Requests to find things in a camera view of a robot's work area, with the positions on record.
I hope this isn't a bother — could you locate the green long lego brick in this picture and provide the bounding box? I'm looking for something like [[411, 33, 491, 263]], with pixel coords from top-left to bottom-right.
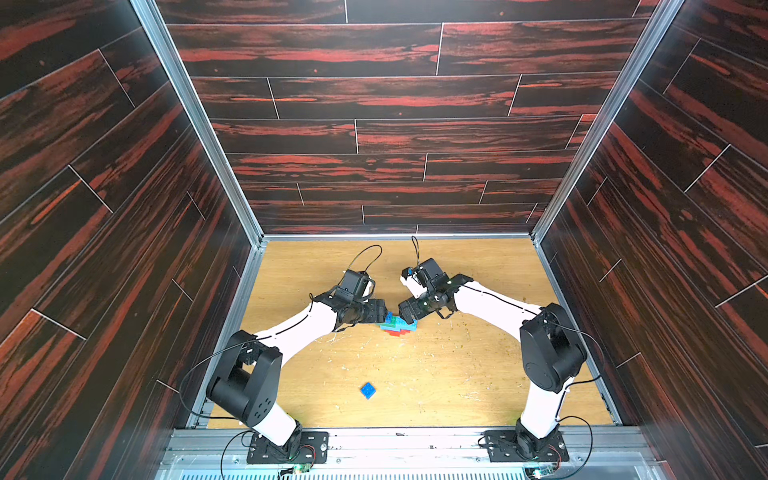
[[379, 316, 408, 331]]

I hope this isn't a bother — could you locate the light blue lego brick small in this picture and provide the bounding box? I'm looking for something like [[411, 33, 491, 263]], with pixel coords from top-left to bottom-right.
[[396, 319, 418, 331]]

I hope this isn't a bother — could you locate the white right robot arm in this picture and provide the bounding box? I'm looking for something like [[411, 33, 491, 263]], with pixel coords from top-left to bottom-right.
[[398, 268, 587, 440]]

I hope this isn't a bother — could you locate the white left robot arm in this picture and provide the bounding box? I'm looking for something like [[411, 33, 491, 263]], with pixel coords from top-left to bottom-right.
[[206, 295, 388, 456]]

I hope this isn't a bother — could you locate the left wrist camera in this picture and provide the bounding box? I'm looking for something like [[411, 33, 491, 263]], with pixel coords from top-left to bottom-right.
[[330, 269, 376, 302]]

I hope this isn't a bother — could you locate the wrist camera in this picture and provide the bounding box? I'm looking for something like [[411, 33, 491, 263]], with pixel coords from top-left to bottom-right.
[[330, 269, 376, 302], [400, 258, 450, 298]]

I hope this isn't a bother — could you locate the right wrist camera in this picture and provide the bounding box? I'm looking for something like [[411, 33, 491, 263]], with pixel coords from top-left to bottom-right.
[[400, 258, 450, 298]]

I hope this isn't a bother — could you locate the left camera cable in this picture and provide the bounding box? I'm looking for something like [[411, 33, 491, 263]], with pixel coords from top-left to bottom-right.
[[346, 244, 384, 274]]

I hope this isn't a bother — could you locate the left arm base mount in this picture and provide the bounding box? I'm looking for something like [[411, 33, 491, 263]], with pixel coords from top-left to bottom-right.
[[246, 430, 329, 465]]

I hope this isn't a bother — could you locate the aluminium front rail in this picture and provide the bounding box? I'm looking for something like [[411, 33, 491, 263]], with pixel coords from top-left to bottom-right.
[[156, 425, 666, 479]]

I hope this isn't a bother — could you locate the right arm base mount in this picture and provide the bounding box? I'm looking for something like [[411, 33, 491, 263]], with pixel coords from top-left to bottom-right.
[[478, 422, 570, 464]]

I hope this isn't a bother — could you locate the aluminium left corner post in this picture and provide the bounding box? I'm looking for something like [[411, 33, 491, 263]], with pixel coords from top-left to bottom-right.
[[129, 0, 266, 247]]

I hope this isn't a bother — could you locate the aluminium corner post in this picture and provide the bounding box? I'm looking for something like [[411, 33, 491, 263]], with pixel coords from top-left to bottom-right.
[[531, 0, 686, 244], [129, 0, 266, 247]]

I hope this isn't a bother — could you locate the aluminium right corner post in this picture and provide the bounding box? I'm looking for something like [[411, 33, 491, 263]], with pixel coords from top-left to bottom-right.
[[531, 0, 686, 244]]

